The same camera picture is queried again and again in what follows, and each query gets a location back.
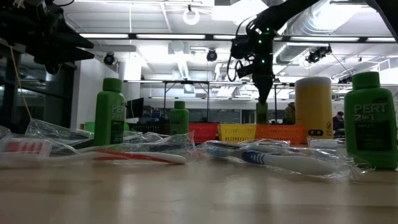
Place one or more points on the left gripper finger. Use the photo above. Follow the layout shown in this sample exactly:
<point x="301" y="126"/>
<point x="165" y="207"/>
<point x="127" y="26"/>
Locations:
<point x="81" y="55"/>
<point x="77" y="40"/>

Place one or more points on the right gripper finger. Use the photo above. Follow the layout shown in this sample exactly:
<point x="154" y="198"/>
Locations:
<point x="263" y="90"/>

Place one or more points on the green shampoo bottle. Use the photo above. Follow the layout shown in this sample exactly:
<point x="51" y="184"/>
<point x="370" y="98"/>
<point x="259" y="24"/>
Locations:
<point x="262" y="115"/>
<point x="109" y="118"/>
<point x="178" y="121"/>
<point x="370" y="130"/>

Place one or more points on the black plastic comb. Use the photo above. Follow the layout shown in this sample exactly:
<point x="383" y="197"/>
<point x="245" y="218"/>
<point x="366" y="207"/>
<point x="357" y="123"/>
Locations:
<point x="280" y="148"/>

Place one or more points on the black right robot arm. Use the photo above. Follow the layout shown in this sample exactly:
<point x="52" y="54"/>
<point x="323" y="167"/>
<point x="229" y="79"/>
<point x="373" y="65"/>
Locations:
<point x="289" y="12"/>

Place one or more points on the ceiling light strip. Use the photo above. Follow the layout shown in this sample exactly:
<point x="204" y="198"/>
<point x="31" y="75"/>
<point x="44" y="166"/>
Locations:
<point x="171" y="36"/>
<point x="104" y="35"/>
<point x="224" y="37"/>
<point x="381" y="39"/>
<point x="323" y="39"/>

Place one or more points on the black ceiling spotlight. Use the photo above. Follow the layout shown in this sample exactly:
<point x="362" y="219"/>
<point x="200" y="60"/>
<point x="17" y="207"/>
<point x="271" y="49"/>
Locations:
<point x="317" y="53"/>
<point x="109" y="58"/>
<point x="345" y="80"/>
<point x="211" y="55"/>

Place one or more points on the person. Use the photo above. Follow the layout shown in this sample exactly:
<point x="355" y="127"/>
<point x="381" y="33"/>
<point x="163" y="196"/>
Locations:
<point x="289" y="113"/>
<point x="338" y="119"/>

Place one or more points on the orange plastic basket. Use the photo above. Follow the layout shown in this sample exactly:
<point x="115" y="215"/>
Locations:
<point x="280" y="133"/>

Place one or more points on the yellow plastic basket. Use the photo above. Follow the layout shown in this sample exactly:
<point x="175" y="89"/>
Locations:
<point x="236" y="133"/>

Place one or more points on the yellow canister white lid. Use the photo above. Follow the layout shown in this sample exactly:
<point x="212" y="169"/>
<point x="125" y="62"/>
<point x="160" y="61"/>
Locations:
<point x="314" y="109"/>

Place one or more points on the green plastic basket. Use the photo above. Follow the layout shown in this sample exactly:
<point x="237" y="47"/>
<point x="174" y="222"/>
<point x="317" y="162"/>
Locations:
<point x="89" y="126"/>

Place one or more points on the red plastic basket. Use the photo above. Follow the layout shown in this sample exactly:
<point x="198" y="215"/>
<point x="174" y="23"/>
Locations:
<point x="203" y="132"/>

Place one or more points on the black computer monitor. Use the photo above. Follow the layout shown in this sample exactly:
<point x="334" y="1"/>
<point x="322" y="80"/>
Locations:
<point x="135" y="107"/>

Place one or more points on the black plastic basket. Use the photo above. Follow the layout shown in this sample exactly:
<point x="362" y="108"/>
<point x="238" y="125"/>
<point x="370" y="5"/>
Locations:
<point x="146" y="128"/>

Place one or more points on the red white wrapped toothbrush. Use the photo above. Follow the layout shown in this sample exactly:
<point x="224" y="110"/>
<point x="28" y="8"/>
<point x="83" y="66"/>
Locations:
<point x="140" y="156"/>

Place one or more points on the silver ventilation duct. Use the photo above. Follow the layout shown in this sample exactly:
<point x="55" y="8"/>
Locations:
<point x="295" y="51"/>

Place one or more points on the black metal rack frame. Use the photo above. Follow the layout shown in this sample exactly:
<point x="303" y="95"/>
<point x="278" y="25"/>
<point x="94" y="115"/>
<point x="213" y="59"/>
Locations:
<point x="186" y="82"/>

